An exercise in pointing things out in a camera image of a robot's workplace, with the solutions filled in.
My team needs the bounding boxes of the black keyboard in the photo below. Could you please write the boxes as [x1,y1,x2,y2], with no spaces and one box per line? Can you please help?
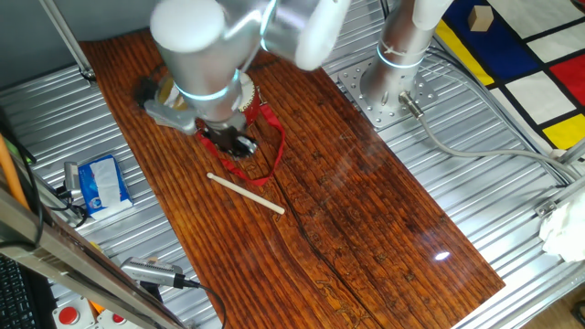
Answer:
[0,254,42,329]

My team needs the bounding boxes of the blue tissue pack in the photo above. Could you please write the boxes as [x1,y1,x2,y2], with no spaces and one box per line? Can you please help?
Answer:
[77,154,134,221]

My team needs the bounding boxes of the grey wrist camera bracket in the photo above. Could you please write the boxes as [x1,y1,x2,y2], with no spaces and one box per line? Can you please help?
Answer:
[144,98,198,137]

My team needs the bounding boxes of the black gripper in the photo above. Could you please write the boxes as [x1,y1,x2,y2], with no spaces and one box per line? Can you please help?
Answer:
[200,116,260,160]

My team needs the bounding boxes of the orange pole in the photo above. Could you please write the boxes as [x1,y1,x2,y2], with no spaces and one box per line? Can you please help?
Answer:
[0,134,31,212]

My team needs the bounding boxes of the red fabric drum strap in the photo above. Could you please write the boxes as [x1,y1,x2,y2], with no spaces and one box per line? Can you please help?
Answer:
[195,103,287,187]

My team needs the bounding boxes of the wooden cube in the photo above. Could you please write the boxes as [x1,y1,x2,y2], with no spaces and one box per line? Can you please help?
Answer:
[467,5,495,33]

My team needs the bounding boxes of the aluminium frame post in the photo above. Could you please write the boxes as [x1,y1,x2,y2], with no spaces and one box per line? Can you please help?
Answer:
[38,0,98,84]

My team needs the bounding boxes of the glossy brown wooden board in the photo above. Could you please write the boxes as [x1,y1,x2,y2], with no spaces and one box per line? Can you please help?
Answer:
[78,13,506,329]

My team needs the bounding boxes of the red drum with white head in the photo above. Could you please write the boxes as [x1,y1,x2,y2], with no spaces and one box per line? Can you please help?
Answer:
[235,71,263,128]

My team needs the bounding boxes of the gold tissue pack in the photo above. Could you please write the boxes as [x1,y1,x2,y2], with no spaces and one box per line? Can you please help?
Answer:
[154,76,189,113]

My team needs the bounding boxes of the small metal corner bracket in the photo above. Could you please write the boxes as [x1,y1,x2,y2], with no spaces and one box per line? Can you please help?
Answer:
[533,199,558,219]

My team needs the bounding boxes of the thick black cable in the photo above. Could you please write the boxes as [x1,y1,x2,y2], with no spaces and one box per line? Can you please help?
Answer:
[0,107,46,250]

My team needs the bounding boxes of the white crumpled cloth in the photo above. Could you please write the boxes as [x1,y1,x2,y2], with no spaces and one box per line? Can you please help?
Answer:
[537,190,585,264]

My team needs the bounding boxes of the grey box with red button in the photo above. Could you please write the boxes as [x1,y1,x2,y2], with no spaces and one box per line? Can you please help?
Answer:
[51,295,96,329]
[94,309,141,329]

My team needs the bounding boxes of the thick grey base cable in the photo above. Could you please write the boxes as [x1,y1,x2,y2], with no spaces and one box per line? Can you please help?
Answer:
[398,90,584,182]

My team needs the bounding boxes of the black camera cable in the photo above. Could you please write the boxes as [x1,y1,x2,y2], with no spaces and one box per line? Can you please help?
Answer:
[173,273,229,329]

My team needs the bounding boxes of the colour block patterned mat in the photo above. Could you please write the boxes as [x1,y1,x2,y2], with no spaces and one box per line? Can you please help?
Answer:
[433,0,585,152]

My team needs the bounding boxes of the metal frame beam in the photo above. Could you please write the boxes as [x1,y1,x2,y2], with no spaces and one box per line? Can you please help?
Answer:
[0,185,186,329]

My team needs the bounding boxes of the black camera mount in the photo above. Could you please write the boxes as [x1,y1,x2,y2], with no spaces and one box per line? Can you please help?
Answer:
[53,185,89,229]

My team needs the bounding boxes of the white wooden drumstick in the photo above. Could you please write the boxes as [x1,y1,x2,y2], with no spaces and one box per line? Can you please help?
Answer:
[206,171,286,216]

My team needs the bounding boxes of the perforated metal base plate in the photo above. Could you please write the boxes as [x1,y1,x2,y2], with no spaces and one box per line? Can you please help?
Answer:
[337,57,440,130]

